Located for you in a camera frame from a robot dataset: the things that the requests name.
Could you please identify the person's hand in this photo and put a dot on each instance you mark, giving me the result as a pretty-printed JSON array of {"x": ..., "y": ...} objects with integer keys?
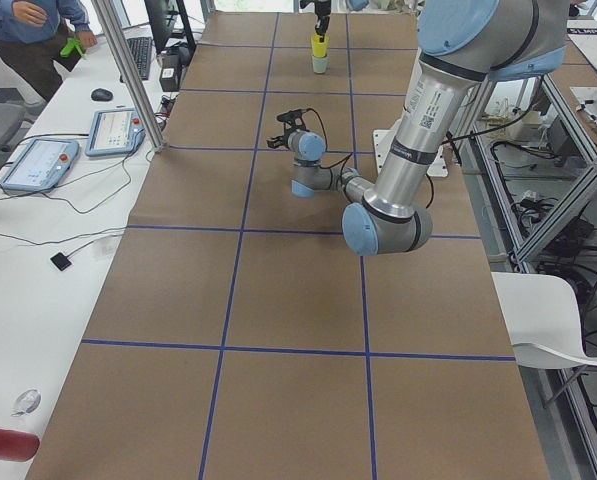
[{"x": 29, "y": 13}]

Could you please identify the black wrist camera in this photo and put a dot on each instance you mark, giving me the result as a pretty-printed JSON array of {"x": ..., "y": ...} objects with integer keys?
[{"x": 291, "y": 117}]

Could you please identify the green cup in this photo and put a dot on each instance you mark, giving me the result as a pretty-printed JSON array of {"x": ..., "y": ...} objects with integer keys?
[{"x": 320, "y": 64}]

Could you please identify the person in blue sweater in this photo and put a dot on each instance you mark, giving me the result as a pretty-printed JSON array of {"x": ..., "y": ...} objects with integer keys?
[{"x": 33, "y": 52}]

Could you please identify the black keyboard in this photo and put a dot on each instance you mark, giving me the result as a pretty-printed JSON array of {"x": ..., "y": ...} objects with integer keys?
[{"x": 141, "y": 49}]

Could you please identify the clear plastic bag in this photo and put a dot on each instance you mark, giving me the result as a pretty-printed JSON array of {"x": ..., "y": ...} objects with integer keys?
[{"x": 26, "y": 403}]

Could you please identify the black computer mouse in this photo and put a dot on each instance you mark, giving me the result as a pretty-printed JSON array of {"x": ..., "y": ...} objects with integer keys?
[{"x": 101, "y": 95}]

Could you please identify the brown paper table mat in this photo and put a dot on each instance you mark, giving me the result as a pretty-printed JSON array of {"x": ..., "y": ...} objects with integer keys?
[{"x": 237, "y": 337}]

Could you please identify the yellow cup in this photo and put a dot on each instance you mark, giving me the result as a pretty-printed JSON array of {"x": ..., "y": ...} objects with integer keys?
[{"x": 319, "y": 45}]

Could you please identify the white plastic chair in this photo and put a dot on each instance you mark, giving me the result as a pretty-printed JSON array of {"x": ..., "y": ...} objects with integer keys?
[{"x": 542, "y": 319}]

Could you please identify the black computer monitor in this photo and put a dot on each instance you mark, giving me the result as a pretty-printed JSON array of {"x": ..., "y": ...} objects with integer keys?
[{"x": 162, "y": 17}]

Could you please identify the red cylinder bottle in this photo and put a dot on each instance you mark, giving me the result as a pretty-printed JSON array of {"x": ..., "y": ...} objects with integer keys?
[{"x": 17, "y": 446}]

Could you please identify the green toy object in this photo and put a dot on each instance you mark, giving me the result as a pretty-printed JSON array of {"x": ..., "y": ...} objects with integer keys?
[{"x": 73, "y": 45}]

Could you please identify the aluminium frame post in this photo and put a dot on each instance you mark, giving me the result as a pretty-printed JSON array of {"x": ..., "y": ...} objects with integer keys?
[{"x": 111, "y": 26}]

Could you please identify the black box on desk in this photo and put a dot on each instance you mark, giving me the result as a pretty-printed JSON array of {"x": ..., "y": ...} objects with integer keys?
[{"x": 170, "y": 72}]

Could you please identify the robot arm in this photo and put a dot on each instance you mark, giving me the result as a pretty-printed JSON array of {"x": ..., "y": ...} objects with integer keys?
[{"x": 462, "y": 43}]

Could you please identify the near teach pendant tablet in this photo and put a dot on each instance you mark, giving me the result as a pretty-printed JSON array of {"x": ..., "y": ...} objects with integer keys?
[{"x": 41, "y": 166}]

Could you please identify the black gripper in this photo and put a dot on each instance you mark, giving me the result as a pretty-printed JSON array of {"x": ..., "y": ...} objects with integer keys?
[
  {"x": 286, "y": 139},
  {"x": 321, "y": 12}
]

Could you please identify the teach pendant tablet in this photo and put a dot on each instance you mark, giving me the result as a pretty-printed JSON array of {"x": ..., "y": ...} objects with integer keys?
[
  {"x": 114, "y": 132},
  {"x": 41, "y": 166}
]

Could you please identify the far teach pendant tablet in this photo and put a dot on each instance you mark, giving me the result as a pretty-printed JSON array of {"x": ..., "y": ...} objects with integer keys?
[{"x": 114, "y": 132}]

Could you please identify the small black square device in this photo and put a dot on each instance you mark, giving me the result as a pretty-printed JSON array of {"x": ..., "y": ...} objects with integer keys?
[{"x": 61, "y": 261}]

